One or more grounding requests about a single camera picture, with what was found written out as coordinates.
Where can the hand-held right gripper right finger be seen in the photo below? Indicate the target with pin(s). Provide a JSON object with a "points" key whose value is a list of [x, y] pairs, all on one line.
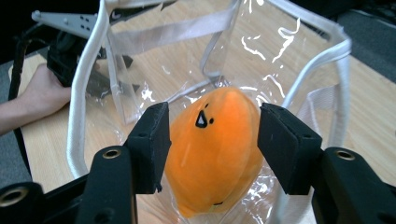
{"points": [[289, 149]]}

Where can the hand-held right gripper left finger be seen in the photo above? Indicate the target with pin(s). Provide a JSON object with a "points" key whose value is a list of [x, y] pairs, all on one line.
{"points": [[146, 149]]}

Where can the orange plush toy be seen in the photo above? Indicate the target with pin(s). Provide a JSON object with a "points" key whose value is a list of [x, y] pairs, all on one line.
{"points": [[214, 155]]}

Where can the transparent plastic bag white trim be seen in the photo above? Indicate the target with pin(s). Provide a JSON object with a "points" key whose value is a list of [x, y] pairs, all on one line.
{"points": [[311, 62]]}

